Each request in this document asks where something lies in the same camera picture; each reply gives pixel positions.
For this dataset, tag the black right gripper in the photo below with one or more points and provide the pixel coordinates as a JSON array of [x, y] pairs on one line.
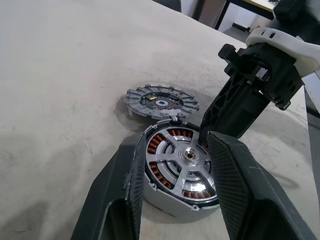
[[275, 75]]

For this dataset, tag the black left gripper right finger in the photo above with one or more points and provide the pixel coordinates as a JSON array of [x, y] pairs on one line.
[[245, 190]]

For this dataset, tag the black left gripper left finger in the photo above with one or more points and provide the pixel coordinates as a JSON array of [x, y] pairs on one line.
[[117, 180]]

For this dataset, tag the silver motor housing copper coils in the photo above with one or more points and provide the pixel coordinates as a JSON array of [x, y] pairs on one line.
[[172, 212]]

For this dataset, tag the silver spoked end plate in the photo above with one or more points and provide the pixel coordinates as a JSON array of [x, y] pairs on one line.
[[180, 155]]

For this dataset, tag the grey motor end cover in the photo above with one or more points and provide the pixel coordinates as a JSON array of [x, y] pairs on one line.
[[140, 100]]

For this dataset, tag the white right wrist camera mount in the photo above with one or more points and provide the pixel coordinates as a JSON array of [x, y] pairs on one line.
[[287, 41]]

